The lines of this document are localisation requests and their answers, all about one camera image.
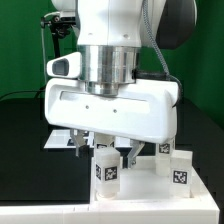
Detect black cable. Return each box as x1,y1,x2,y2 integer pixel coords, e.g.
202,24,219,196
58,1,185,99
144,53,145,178
0,87,47,102

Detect silver camera on stand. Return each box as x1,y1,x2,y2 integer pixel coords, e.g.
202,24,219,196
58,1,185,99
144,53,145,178
60,11,76,22

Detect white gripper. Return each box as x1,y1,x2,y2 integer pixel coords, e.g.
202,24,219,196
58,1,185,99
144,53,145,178
45,52,178,169

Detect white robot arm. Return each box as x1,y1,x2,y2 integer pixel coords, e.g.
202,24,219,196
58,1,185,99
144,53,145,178
45,0,197,167

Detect white square table top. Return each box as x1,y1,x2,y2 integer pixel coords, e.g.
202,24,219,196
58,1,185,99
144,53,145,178
89,155,203,204

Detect black camera stand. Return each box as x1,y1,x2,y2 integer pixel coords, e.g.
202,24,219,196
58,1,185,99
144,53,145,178
40,15,76,58

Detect white L-shaped obstacle fence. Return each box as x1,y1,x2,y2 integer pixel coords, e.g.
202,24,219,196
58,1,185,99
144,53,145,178
0,158,221,224

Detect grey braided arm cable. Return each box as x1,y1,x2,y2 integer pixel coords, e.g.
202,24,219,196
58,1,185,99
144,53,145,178
141,0,184,108

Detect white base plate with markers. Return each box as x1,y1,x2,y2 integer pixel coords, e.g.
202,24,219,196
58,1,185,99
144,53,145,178
44,129,131,149

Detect white cable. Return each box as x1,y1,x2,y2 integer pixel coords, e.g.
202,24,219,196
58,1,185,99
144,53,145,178
40,11,61,85

